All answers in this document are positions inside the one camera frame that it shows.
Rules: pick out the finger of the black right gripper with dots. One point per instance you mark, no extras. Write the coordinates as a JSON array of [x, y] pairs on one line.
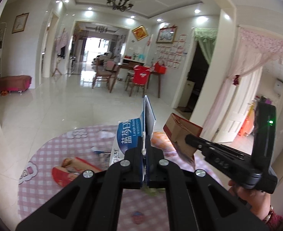
[[229, 161]]

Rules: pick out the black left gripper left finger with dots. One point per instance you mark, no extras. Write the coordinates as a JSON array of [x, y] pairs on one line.
[[92, 201]]

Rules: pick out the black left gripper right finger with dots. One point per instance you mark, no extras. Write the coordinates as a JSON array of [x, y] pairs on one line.
[[195, 201]]

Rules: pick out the brown cardboard box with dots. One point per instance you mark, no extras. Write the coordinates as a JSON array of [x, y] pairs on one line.
[[177, 128]]

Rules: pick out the blue white milk carton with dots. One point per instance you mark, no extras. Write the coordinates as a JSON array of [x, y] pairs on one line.
[[136, 134]]

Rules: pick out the right hand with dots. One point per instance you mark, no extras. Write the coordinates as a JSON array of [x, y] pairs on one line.
[[258, 200]]

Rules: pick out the orange plastic stool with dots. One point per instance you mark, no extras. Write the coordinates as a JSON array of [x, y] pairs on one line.
[[246, 127]]

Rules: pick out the red snack package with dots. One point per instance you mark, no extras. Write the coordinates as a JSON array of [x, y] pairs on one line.
[[70, 169]]

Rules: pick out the pink checkered tablecloth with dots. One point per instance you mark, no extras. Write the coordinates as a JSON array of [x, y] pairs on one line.
[[60, 160]]

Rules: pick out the white panel door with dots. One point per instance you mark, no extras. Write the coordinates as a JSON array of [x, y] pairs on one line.
[[239, 107]]

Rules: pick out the pink lace door curtain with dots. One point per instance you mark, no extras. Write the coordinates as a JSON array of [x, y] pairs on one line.
[[255, 47]]

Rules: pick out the red basket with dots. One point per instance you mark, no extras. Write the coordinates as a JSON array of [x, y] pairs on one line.
[[160, 67]]

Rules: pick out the wooden dining table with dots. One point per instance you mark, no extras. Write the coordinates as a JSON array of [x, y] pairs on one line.
[[131, 65]]

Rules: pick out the red covered chair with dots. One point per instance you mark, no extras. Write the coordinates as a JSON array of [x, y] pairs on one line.
[[140, 79]]

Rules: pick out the green door curtain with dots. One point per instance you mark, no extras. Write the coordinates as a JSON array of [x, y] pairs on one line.
[[206, 38]]

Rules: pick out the wooden dining chair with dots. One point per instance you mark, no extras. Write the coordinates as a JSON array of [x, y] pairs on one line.
[[108, 76]]

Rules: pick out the framed landscape picture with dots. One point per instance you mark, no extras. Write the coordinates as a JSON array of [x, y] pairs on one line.
[[166, 35]]

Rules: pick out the pink bench ottoman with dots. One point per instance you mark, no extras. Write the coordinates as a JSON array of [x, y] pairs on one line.
[[15, 83]]

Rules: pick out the black chandelier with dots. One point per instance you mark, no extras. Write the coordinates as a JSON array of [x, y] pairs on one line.
[[121, 5]]

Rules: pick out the gold red diamond frame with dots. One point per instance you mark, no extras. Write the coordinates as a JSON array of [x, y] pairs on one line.
[[140, 33]]

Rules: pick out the framed picture left wall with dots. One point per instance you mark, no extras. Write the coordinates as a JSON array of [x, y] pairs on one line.
[[19, 23]]

